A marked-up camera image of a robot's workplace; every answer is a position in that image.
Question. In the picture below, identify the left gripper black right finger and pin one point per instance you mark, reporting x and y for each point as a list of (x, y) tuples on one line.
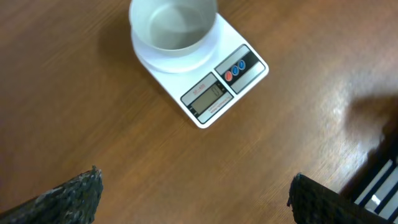
[(313, 203)]

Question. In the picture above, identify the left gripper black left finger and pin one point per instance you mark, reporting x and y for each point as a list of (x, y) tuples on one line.
[(74, 201)]

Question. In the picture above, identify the white digital kitchen scale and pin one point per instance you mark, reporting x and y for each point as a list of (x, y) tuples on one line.
[(209, 81)]

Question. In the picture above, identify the black white base rack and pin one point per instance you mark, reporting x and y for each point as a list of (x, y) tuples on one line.
[(374, 185)]

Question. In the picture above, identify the white round bowl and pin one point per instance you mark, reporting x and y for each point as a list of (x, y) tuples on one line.
[(173, 27)]

